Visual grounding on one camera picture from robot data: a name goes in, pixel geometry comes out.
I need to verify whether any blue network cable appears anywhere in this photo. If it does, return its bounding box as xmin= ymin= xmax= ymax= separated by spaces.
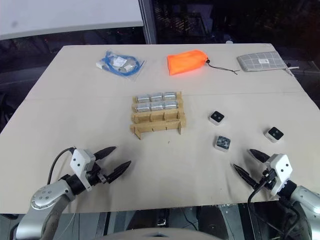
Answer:
xmin=100 ymin=50 xmax=146 ymax=76

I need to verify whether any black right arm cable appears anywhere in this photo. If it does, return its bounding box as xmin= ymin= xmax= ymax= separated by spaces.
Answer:
xmin=246 ymin=172 xmax=302 ymax=240

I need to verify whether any grey metal post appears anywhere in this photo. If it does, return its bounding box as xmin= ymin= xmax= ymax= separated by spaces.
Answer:
xmin=138 ymin=0 xmax=158 ymax=45

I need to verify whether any clear plastic bag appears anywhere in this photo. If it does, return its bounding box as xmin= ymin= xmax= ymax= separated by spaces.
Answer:
xmin=94 ymin=49 xmax=148 ymax=82

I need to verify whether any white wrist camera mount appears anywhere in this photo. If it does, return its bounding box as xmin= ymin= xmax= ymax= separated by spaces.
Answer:
xmin=69 ymin=148 xmax=97 ymax=192
xmin=264 ymin=153 xmax=294 ymax=197

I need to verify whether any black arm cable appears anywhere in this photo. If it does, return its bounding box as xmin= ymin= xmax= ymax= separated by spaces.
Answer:
xmin=246 ymin=172 xmax=302 ymax=240
xmin=46 ymin=146 xmax=76 ymax=185

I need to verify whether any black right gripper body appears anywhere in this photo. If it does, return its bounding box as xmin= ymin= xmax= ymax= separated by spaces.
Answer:
xmin=256 ymin=169 xmax=276 ymax=194

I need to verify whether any grey checked zipper pouch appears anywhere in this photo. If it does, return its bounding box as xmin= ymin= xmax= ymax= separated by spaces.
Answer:
xmin=236 ymin=50 xmax=300 ymax=76

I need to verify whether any small white cube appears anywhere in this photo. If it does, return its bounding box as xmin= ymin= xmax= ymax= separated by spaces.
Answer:
xmin=208 ymin=110 xmax=225 ymax=126
xmin=264 ymin=126 xmax=283 ymax=144

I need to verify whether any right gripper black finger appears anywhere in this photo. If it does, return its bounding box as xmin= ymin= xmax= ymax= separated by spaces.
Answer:
xmin=232 ymin=163 xmax=260 ymax=188
xmin=247 ymin=148 xmax=271 ymax=165

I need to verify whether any orange drawstring bag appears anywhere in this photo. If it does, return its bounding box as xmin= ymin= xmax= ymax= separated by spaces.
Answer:
xmin=166 ymin=49 xmax=241 ymax=77

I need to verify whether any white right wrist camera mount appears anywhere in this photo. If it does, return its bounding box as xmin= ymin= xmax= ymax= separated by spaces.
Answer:
xmin=264 ymin=153 xmax=294 ymax=197

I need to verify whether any small grey cube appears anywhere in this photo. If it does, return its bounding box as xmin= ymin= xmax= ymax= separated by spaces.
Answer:
xmin=212 ymin=135 xmax=232 ymax=152

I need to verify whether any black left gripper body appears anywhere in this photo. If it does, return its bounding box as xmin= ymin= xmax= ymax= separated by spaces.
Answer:
xmin=86 ymin=159 xmax=112 ymax=187

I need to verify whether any wooden rack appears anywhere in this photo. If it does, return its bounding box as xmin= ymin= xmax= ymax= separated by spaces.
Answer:
xmin=129 ymin=90 xmax=187 ymax=141

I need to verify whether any white board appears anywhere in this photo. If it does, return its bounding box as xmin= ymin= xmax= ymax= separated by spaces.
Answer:
xmin=0 ymin=0 xmax=145 ymax=41

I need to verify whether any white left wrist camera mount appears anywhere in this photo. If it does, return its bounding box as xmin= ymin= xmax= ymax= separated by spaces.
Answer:
xmin=69 ymin=148 xmax=97 ymax=192

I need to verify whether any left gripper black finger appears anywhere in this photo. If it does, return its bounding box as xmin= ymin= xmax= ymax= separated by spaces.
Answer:
xmin=93 ymin=146 xmax=118 ymax=161
xmin=107 ymin=160 xmax=133 ymax=184

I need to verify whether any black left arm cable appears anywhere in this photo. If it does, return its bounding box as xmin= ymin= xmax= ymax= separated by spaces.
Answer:
xmin=46 ymin=146 xmax=76 ymax=185

